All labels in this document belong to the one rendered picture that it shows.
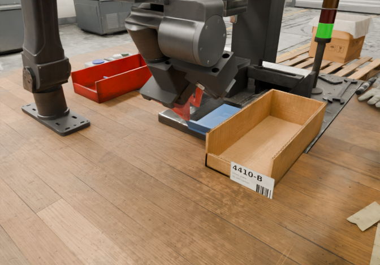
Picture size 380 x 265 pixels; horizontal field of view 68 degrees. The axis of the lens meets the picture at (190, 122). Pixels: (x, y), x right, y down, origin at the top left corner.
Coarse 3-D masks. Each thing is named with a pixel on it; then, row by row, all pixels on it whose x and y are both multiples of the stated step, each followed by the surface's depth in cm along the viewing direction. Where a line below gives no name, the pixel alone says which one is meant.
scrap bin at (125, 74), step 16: (112, 64) 86; (128, 64) 91; (144, 64) 94; (80, 80) 80; (96, 80) 84; (112, 80) 74; (128, 80) 78; (144, 80) 83; (96, 96) 73; (112, 96) 75
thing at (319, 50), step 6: (318, 42) 73; (324, 42) 73; (318, 48) 75; (324, 48) 74; (318, 54) 75; (318, 60) 76; (318, 66) 77; (318, 72) 78; (312, 90) 79; (318, 90) 79
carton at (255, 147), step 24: (264, 96) 61; (288, 96) 62; (240, 120) 55; (264, 120) 64; (288, 120) 64; (312, 120) 52; (216, 144) 50; (240, 144) 56; (264, 144) 56; (288, 144) 44; (216, 168) 49; (240, 168) 45; (264, 168) 49; (288, 168) 49; (264, 192) 44
